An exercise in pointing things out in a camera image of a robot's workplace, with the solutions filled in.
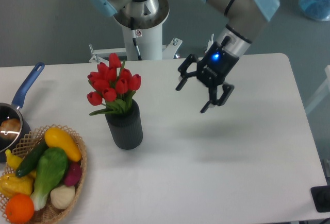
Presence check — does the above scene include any woven wicker basket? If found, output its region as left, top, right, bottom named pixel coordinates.
left=11, top=125, right=87, bottom=223

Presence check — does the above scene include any yellow squash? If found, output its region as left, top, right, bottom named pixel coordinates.
left=44, top=127, right=82, bottom=162

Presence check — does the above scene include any black device at edge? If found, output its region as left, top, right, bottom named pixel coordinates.
left=310, top=185, right=330, bottom=213

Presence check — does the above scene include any blue handled saucepan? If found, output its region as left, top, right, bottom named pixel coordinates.
left=1, top=62, right=45, bottom=163

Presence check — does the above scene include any green bok choy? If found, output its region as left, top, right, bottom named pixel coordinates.
left=30, top=147, right=68, bottom=211

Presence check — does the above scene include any white bolt post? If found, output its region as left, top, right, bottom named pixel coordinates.
left=204, top=33, right=214, bottom=55

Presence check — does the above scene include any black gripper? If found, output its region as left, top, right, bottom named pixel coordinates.
left=175, top=41, right=239, bottom=114

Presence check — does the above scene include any white metal base frame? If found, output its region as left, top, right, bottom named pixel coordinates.
left=89, top=38, right=183, bottom=63

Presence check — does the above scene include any orange fruit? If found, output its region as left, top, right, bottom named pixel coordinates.
left=5, top=194, right=34, bottom=223

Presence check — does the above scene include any brown bread bun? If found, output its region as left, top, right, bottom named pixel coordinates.
left=1, top=118, right=21, bottom=141

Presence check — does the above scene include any white frame at right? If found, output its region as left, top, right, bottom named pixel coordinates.
left=305, top=65, right=329, bottom=115

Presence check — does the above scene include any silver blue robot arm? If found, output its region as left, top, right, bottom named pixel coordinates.
left=89, top=0, right=280, bottom=112

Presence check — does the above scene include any yellow banana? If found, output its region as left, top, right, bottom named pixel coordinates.
left=5, top=149, right=37, bottom=179

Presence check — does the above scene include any dark green cucumber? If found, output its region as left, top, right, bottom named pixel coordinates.
left=15, top=140, right=48, bottom=178

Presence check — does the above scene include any white garlic bulb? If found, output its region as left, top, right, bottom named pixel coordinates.
left=51, top=185, right=75, bottom=210

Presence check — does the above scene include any yellow bell pepper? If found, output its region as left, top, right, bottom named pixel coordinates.
left=1, top=173, right=34, bottom=198

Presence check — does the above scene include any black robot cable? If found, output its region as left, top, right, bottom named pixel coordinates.
left=129, top=17, right=143, bottom=61

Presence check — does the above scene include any red tulip bouquet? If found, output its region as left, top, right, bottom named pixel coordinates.
left=87, top=53, right=142, bottom=116

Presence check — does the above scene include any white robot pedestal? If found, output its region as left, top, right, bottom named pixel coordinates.
left=121, top=24, right=163, bottom=61

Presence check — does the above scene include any dark grey ribbed vase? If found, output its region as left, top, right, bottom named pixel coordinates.
left=105, top=100, right=143, bottom=150

